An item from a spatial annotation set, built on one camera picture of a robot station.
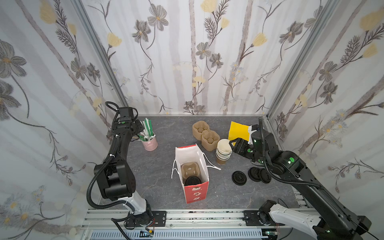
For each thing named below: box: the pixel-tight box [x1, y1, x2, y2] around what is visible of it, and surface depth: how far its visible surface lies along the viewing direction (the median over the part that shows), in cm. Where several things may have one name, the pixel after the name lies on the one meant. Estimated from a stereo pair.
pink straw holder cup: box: [141, 136, 158, 152], surface depth 96 cm
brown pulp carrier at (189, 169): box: [181, 162, 201, 184], surface depth 91 cm
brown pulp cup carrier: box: [192, 120, 221, 152], surface depth 98 cm
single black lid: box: [231, 170, 247, 186], surface depth 88 cm
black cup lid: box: [184, 175, 202, 186], surface depth 76 cm
